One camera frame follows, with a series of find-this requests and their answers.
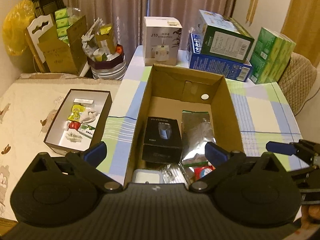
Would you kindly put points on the silver foil bag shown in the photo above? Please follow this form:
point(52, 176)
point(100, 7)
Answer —
point(197, 135)

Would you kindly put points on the shallow brown box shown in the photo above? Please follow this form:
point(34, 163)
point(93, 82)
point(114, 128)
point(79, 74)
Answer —
point(58, 132)

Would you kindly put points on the clear plastic bag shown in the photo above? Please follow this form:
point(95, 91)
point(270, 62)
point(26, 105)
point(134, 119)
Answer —
point(175, 173)

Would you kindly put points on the kraft cardboard carton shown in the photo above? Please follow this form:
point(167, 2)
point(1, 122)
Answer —
point(60, 55)

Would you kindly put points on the pink curtain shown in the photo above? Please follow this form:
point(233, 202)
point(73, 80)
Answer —
point(125, 5)

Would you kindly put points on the checked tablecloth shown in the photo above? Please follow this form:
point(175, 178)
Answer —
point(260, 115)

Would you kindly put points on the yellow packets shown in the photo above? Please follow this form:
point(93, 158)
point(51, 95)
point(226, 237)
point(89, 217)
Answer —
point(76, 112)

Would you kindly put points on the wooden stick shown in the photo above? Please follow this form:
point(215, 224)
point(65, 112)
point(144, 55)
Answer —
point(252, 7)

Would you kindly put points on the gold tea box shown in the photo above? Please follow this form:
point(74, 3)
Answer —
point(105, 35)

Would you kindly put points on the slim white box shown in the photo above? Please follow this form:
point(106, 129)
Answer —
point(83, 101)

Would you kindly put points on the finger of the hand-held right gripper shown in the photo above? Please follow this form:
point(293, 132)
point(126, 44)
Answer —
point(280, 148)

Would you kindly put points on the chair with quilted cover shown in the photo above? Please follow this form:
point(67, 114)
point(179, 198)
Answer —
point(297, 85)

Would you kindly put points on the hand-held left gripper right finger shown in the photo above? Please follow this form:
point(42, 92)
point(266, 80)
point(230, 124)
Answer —
point(215, 153)

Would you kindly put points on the stack of green tissue packs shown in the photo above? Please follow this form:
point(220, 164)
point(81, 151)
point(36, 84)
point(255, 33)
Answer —
point(265, 55)

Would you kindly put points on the black shaver box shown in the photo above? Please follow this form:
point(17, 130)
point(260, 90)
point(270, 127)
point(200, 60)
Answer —
point(160, 152)

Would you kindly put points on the green and white box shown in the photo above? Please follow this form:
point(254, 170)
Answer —
point(86, 130)

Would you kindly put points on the brown carton with red print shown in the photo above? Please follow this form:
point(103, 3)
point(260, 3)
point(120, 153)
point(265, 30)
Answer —
point(6, 223)

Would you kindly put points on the white humidifier box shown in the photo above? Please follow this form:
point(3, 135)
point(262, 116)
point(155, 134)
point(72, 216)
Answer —
point(160, 42)

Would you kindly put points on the blue carton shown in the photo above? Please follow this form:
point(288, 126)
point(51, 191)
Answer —
point(212, 65)

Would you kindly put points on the yellow plastic bag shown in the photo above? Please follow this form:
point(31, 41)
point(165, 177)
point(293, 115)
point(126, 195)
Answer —
point(15, 30)

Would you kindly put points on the white cloth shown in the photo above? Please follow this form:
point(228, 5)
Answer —
point(90, 116)

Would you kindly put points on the white carved chair back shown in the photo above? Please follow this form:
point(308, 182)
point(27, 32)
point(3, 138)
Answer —
point(37, 28)

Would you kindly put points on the small red packet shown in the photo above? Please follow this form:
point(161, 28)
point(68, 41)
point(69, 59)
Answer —
point(74, 125)

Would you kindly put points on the round ribbed container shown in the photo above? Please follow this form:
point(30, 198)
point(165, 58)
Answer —
point(107, 71)

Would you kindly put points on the clear plastic case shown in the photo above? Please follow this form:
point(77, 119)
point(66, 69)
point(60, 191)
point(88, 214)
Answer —
point(73, 137)

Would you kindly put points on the white plug-in night light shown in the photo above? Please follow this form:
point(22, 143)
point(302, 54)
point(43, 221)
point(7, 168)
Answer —
point(146, 176)

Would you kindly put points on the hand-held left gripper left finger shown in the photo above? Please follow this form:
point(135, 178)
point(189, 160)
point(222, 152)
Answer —
point(96, 152)

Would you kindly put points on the row of small green packets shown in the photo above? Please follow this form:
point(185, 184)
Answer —
point(61, 22)

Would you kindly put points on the brown cardboard box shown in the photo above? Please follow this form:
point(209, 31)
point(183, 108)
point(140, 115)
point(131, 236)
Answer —
point(165, 85)

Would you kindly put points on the printed bed sheet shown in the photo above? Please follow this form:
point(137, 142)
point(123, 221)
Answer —
point(25, 105)

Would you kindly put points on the red and white packet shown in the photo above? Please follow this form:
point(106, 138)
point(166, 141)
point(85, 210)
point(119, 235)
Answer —
point(201, 173)

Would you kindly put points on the person's right hand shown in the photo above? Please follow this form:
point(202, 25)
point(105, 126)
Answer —
point(314, 212)

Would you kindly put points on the dark green carton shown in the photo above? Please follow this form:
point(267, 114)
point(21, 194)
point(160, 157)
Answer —
point(225, 42)

